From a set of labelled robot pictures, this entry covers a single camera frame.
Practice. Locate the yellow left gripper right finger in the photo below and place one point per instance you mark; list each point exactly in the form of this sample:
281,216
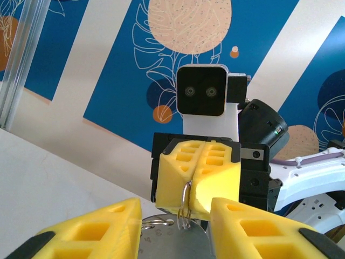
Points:
256,234

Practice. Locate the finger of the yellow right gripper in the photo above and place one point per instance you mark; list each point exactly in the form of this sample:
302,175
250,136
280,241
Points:
172,183
218,183

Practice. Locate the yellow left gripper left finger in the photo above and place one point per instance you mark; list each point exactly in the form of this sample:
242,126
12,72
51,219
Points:
94,234

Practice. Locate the steel split keyring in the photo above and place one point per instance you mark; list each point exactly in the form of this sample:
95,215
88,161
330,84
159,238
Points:
171,222
183,199

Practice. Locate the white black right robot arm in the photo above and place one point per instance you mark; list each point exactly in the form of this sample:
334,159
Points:
310,175

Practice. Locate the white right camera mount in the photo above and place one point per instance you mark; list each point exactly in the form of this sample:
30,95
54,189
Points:
210,126

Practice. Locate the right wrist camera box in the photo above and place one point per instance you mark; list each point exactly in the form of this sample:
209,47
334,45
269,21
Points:
200,91

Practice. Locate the aluminium right corner post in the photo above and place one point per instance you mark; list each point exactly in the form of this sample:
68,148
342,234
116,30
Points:
21,67

